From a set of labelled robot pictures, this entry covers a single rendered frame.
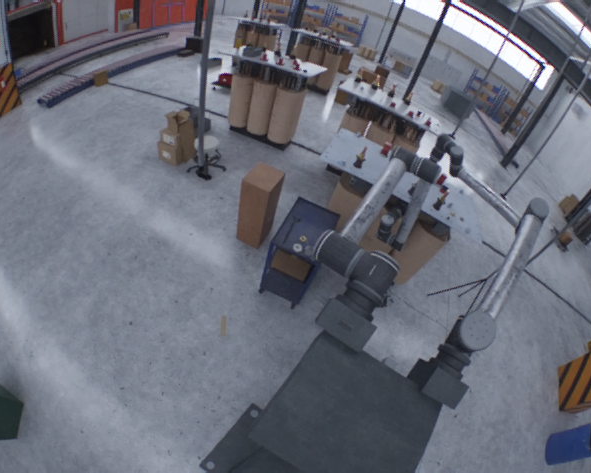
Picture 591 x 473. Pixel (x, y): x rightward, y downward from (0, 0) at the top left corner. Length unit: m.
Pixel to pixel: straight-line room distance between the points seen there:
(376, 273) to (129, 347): 2.29
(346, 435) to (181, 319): 1.95
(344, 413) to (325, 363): 0.27
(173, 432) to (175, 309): 1.22
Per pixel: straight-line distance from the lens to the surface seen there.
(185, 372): 2.59
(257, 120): 4.55
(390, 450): 1.47
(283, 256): 2.13
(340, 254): 1.45
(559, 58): 11.30
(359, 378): 1.39
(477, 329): 1.37
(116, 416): 2.76
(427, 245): 2.76
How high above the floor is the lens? 2.53
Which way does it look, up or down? 49 degrees down
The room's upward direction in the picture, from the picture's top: 20 degrees clockwise
